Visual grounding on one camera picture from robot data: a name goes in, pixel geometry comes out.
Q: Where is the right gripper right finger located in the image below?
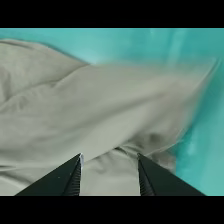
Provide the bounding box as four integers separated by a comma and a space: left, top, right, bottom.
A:
136, 152, 206, 197

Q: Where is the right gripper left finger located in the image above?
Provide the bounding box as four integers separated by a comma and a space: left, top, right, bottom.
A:
15, 152, 84, 197

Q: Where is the beige garment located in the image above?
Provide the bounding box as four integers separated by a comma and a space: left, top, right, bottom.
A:
0, 39, 221, 197

